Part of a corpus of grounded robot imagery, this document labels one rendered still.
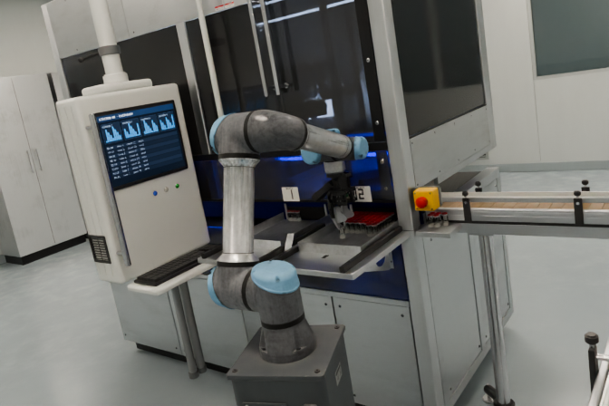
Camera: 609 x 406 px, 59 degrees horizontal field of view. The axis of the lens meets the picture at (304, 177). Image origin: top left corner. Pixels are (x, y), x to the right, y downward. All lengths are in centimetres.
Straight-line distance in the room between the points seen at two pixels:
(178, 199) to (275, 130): 109
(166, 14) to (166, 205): 85
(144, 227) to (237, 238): 91
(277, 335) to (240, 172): 44
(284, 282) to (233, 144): 39
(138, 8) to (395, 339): 185
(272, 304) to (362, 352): 100
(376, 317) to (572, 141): 461
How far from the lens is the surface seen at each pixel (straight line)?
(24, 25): 735
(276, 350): 142
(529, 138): 657
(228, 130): 147
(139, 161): 230
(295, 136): 143
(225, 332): 284
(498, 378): 228
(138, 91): 233
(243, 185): 146
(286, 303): 138
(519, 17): 648
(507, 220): 195
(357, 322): 226
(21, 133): 658
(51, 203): 670
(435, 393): 225
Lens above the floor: 148
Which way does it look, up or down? 11 degrees down
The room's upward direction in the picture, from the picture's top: 10 degrees counter-clockwise
